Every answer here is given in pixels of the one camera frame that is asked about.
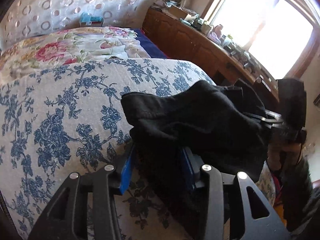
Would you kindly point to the window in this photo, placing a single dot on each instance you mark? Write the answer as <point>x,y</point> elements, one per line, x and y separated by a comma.
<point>280,34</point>

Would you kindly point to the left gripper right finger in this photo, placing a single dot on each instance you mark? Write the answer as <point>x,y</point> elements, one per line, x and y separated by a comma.
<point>205,190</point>

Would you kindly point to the circle patterned curtain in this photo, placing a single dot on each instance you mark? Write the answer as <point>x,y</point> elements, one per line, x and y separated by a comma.
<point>29,18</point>

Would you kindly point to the black garment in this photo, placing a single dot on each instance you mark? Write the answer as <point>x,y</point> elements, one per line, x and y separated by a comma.
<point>211,121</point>

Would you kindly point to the wooden sideboard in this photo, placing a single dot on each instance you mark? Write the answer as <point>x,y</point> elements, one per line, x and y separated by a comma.
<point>181,42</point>

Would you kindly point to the teal box on headboard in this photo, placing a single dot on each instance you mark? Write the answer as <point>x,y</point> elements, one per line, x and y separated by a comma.
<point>87,20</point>

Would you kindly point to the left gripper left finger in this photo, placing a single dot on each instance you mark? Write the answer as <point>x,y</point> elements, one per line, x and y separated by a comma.
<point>113,179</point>

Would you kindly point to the blue white floral bedspread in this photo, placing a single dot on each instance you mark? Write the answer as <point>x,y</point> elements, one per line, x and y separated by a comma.
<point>69,119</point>

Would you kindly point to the navy blue blanket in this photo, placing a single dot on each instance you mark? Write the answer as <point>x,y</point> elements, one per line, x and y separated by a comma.
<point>149,46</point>

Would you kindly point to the person right hand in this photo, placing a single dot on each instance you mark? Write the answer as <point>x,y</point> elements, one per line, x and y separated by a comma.
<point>281,156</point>

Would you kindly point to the pink floral quilt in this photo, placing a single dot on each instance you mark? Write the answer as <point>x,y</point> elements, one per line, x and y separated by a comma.
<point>77,45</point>

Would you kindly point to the clutter on sideboard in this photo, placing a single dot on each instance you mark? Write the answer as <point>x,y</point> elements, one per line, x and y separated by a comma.
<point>192,19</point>

